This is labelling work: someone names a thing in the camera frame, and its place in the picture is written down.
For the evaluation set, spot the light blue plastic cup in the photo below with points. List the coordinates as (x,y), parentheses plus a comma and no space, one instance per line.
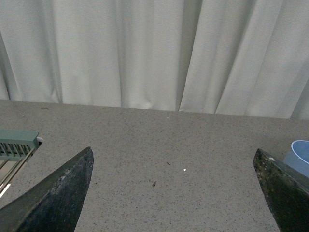
(297,156)

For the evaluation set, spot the white pleated curtain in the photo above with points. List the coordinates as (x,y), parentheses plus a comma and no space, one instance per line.
(232,57)

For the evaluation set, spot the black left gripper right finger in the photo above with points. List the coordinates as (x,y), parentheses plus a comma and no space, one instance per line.
(286,192)

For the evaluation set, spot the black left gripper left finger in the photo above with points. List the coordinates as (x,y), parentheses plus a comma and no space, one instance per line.
(54,204)

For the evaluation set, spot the green slotted rack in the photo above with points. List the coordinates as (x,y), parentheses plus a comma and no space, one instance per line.
(16,148)

